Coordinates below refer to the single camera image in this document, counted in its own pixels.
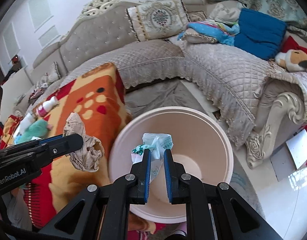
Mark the colourful blue striped cloth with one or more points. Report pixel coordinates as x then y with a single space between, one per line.
209 31

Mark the teal plush toy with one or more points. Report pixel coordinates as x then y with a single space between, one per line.
38 129

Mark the pile of clothes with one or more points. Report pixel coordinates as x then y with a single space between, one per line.
40 86

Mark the brown paper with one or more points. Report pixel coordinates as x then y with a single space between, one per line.
88 157

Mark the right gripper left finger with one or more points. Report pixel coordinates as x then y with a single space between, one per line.
102 212

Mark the white thermos bottle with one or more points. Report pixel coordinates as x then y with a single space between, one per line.
27 121

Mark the pink plastic trash bin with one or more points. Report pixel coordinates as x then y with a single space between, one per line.
200 144

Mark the small pink label bottle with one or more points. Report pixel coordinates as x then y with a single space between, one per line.
43 109

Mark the beige tufted sofa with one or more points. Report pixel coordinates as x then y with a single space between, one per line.
258 99

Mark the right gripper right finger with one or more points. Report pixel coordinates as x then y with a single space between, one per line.
213 211

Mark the blue cushion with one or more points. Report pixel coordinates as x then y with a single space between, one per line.
260 34

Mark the embroidered beige cushion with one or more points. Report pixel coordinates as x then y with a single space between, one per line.
158 19

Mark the white green plastic wrapper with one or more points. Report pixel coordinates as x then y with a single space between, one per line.
156 143

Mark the plush toy with red hat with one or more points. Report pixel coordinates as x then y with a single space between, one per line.
292 56

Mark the orange red patterned blanket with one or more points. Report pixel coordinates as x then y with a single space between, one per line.
91 113

